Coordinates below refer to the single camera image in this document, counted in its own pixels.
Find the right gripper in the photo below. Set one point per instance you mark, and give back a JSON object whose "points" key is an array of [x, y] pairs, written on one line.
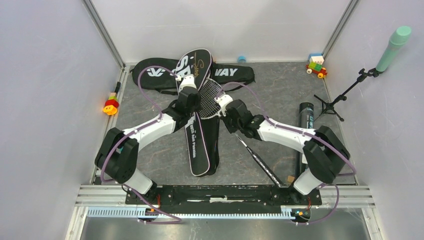
{"points": [[225, 118]]}

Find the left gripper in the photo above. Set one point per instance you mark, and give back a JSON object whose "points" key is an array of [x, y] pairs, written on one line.
{"points": [[198, 105]]}

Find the white frame racket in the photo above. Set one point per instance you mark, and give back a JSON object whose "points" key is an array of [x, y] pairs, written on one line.
{"points": [[210, 109]]}

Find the black sport racket bag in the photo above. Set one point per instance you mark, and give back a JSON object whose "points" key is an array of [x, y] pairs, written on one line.
{"points": [[200, 133]]}

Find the black crossway racket bag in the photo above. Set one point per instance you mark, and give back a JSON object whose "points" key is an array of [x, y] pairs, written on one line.
{"points": [[156, 78]]}

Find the black shuttlecock tube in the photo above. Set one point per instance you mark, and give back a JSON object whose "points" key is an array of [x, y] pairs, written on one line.
{"points": [[306, 121]]}

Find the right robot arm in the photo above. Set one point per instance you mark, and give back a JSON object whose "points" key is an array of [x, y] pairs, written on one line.
{"points": [[325, 154]]}

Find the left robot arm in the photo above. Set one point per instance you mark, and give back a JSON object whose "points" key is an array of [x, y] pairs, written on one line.
{"points": [[118, 154]]}

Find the blue cylinder block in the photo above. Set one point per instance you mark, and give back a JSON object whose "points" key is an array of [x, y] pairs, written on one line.
{"points": [[241, 59]]}

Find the red yellow toy blocks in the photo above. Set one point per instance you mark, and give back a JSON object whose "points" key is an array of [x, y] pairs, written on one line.
{"points": [[111, 105]]}

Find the small wooden cube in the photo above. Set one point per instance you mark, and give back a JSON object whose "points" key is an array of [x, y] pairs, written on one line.
{"points": [[290, 179]]}

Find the black microphone tripod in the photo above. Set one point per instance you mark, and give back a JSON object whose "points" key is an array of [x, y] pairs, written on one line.
{"points": [[328, 108]]}

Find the green blue blocks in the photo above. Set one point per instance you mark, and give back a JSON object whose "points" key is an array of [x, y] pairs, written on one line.
{"points": [[315, 65]]}

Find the green microphone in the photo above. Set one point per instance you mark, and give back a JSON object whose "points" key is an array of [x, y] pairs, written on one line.
{"points": [[396, 41]]}

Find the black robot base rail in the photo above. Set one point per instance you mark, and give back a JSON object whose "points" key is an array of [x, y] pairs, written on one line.
{"points": [[229, 199]]}

